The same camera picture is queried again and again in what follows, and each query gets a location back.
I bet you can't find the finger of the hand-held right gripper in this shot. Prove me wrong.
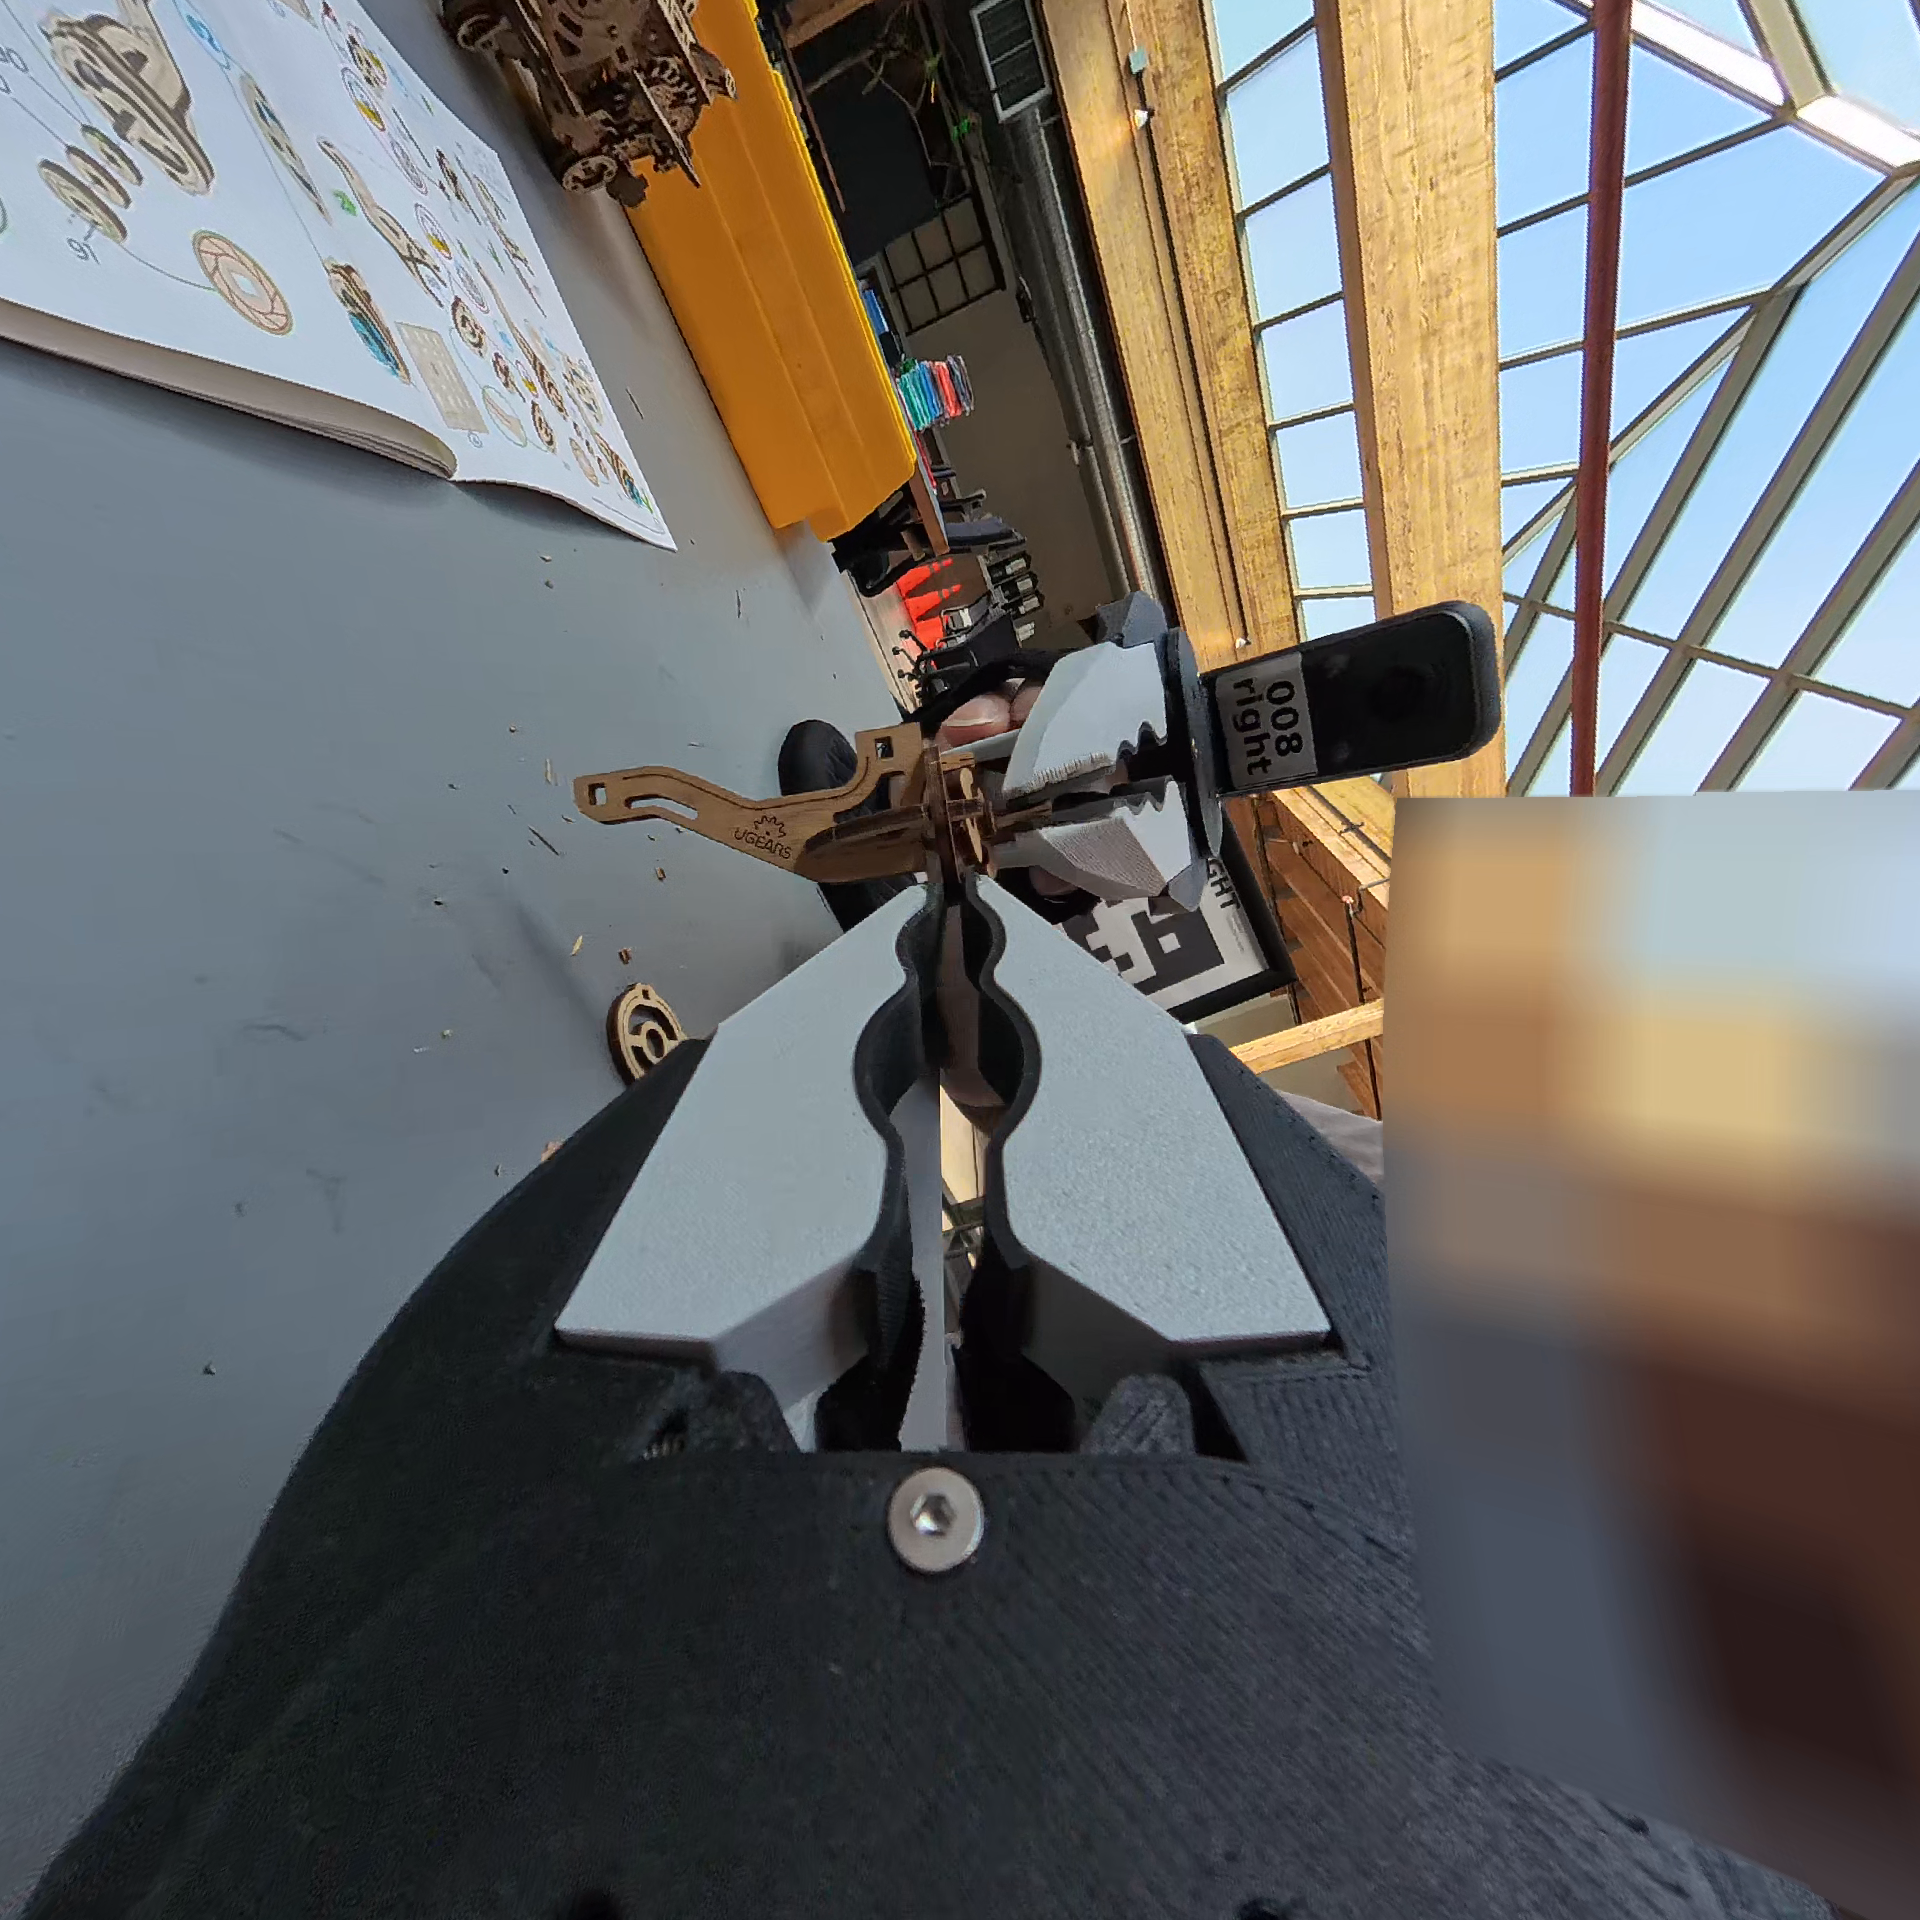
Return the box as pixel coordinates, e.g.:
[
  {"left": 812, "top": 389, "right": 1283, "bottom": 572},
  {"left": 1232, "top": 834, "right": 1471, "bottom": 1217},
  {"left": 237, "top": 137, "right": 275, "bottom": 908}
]
[
  {"left": 1036, "top": 786, "right": 1221, "bottom": 917},
  {"left": 996, "top": 592, "right": 1202, "bottom": 798}
]

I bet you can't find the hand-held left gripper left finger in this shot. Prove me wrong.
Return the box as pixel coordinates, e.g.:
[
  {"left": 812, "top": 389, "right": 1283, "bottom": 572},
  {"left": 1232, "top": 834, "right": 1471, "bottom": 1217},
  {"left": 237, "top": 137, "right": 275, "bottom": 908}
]
[{"left": 552, "top": 882, "right": 939, "bottom": 1453}]

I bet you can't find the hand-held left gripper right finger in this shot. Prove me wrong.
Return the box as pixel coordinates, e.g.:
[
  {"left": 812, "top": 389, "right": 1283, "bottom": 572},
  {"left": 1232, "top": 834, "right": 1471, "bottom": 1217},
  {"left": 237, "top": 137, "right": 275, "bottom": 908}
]
[{"left": 961, "top": 874, "right": 1338, "bottom": 1453}]

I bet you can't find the wooden lever part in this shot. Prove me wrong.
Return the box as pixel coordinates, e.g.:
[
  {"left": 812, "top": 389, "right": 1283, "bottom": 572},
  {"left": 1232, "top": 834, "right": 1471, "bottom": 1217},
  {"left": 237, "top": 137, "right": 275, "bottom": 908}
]
[{"left": 573, "top": 718, "right": 1003, "bottom": 890}]

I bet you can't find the wooden mechanical model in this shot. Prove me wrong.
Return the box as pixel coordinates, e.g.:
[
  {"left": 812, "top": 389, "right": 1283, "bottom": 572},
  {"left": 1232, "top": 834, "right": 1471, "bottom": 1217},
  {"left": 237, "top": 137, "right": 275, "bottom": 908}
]
[{"left": 439, "top": 0, "right": 725, "bottom": 209}]

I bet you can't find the person's right hand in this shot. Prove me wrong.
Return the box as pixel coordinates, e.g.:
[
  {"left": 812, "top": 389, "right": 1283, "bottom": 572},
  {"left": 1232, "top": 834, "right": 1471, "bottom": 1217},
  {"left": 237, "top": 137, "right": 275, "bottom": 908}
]
[{"left": 937, "top": 681, "right": 1052, "bottom": 752}]

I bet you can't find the wooden pillar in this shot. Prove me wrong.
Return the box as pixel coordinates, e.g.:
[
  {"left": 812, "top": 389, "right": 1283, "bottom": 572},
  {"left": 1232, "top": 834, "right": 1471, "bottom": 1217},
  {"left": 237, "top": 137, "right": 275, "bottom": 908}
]
[{"left": 1320, "top": 0, "right": 1508, "bottom": 798}]

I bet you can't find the red pole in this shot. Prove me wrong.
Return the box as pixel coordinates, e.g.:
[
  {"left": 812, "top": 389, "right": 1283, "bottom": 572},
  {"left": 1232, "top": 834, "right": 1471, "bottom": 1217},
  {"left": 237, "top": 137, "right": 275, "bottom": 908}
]
[{"left": 1569, "top": 0, "right": 1637, "bottom": 798}]

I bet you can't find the yellow plastic bin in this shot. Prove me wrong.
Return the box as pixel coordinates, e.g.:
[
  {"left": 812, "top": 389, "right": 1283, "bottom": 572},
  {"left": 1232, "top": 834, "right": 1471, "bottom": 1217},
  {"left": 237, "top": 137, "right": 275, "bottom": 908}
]
[{"left": 621, "top": 0, "right": 921, "bottom": 545}]

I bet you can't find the white ventilation grille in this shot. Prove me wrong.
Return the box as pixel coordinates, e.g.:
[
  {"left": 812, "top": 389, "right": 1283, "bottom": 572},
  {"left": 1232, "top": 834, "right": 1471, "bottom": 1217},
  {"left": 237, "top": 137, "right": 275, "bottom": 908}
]
[{"left": 972, "top": 0, "right": 1048, "bottom": 110}]

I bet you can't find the instruction booklet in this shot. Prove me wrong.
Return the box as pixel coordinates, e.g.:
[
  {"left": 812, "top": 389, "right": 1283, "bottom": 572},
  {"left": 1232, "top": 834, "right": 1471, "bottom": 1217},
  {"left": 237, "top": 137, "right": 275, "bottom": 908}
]
[{"left": 0, "top": 0, "right": 682, "bottom": 554}]

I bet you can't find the wooden ring gear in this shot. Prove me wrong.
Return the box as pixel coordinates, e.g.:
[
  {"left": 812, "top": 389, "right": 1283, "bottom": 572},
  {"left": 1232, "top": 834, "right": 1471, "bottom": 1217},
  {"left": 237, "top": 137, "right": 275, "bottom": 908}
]
[{"left": 608, "top": 984, "right": 689, "bottom": 1086}]

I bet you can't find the wooden rail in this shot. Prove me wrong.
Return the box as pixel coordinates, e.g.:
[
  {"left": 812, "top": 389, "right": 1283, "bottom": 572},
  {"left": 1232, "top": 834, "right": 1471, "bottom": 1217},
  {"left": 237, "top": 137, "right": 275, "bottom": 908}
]
[{"left": 1231, "top": 1002, "right": 1391, "bottom": 1076}]

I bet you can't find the silver ventilation duct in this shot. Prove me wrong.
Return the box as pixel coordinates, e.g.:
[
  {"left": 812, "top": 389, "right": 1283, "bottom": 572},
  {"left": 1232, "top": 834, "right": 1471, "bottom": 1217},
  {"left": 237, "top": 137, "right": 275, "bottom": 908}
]
[{"left": 1007, "top": 106, "right": 1157, "bottom": 602}]

